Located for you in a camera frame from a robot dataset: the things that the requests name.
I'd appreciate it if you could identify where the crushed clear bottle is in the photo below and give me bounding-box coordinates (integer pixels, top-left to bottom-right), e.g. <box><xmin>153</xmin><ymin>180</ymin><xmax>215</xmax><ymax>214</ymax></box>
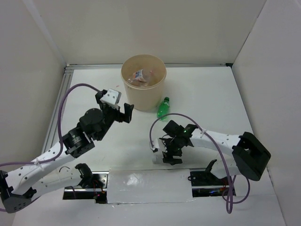
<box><xmin>152</xmin><ymin>151</ymin><xmax>164</xmax><ymax>165</ymax></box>

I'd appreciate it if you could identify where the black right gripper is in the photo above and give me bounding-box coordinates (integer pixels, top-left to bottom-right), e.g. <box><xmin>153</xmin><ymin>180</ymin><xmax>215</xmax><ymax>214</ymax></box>
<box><xmin>161</xmin><ymin>136</ymin><xmax>183</xmax><ymax>165</ymax></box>

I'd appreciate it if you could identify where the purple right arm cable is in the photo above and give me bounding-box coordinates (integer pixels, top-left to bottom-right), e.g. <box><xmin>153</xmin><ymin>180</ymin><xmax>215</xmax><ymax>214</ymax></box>
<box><xmin>149</xmin><ymin>113</ymin><xmax>250</xmax><ymax>214</ymax></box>

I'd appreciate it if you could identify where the white foil cover sheet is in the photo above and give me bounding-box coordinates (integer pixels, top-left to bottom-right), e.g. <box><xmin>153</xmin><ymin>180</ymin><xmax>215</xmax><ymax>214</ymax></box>
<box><xmin>107</xmin><ymin>168</ymin><xmax>194</xmax><ymax>204</ymax></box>

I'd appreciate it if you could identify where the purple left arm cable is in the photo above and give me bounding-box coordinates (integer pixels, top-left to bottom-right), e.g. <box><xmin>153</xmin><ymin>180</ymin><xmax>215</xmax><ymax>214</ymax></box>
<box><xmin>0</xmin><ymin>83</ymin><xmax>102</xmax><ymax>211</ymax></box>

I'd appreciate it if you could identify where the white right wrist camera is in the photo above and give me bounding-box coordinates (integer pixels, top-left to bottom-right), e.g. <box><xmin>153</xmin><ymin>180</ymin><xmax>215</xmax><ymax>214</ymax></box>
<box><xmin>150</xmin><ymin>138</ymin><xmax>166</xmax><ymax>153</ymax></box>

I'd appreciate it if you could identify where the clear bottle blue label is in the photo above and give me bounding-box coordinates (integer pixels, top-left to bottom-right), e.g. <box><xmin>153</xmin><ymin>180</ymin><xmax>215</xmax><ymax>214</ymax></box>
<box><xmin>128</xmin><ymin>69</ymin><xmax>151</xmax><ymax>82</ymax></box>

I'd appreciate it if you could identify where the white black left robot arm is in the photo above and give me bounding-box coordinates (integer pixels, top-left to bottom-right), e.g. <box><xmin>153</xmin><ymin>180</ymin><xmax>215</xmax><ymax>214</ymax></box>
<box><xmin>0</xmin><ymin>89</ymin><xmax>134</xmax><ymax>213</ymax></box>

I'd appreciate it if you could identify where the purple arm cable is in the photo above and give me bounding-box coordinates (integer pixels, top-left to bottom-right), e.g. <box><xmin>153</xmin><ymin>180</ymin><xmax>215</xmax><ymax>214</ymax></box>
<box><xmin>0</xmin><ymin>83</ymin><xmax>102</xmax><ymax>211</ymax></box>
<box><xmin>149</xmin><ymin>113</ymin><xmax>250</xmax><ymax>214</ymax></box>

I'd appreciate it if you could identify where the beige plastic bin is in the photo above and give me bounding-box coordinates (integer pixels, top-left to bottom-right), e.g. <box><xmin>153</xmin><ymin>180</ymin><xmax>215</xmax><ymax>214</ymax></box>
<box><xmin>121</xmin><ymin>54</ymin><xmax>167</xmax><ymax>111</ymax></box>

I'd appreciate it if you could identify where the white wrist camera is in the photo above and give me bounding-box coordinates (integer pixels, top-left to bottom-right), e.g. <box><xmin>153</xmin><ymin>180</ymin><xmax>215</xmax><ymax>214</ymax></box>
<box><xmin>150</xmin><ymin>138</ymin><xmax>166</xmax><ymax>153</ymax></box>
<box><xmin>100</xmin><ymin>89</ymin><xmax>122</xmax><ymax>110</ymax></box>

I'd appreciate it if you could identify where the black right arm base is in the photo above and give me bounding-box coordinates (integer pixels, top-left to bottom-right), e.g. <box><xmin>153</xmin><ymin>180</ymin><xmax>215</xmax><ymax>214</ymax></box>
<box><xmin>188</xmin><ymin>160</ymin><xmax>229</xmax><ymax>198</ymax></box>

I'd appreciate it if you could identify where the green plastic bottle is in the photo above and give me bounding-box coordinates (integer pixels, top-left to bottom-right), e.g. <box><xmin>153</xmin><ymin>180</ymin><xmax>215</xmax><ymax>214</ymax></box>
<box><xmin>157</xmin><ymin>97</ymin><xmax>170</xmax><ymax>121</ymax></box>

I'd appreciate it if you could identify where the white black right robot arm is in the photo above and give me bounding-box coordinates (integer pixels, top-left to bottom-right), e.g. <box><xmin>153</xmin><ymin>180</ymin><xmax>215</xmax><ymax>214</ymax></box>
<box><xmin>152</xmin><ymin>120</ymin><xmax>271</xmax><ymax>185</ymax></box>

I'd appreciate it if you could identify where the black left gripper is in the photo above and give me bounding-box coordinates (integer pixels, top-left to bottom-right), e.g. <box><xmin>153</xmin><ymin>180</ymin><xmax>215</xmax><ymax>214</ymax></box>
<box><xmin>96</xmin><ymin>95</ymin><xmax>135</xmax><ymax>141</ymax></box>

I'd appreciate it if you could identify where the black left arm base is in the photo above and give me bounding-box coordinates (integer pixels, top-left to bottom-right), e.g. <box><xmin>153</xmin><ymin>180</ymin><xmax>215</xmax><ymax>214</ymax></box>
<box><xmin>63</xmin><ymin>163</ymin><xmax>109</xmax><ymax>204</ymax></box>

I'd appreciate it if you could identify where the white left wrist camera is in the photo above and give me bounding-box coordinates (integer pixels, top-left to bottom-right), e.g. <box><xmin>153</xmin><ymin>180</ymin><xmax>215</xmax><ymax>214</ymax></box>
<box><xmin>100</xmin><ymin>89</ymin><xmax>122</xmax><ymax>110</ymax></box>

